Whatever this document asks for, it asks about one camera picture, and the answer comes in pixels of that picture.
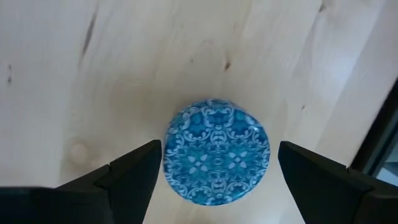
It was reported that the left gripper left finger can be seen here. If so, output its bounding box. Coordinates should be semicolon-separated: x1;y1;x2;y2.
57;139;163;224

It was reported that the dark blue patterned candle tin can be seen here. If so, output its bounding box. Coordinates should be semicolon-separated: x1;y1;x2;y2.
162;98;272;207

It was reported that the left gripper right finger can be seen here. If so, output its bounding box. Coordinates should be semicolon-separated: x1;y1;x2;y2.
277;140;398;224

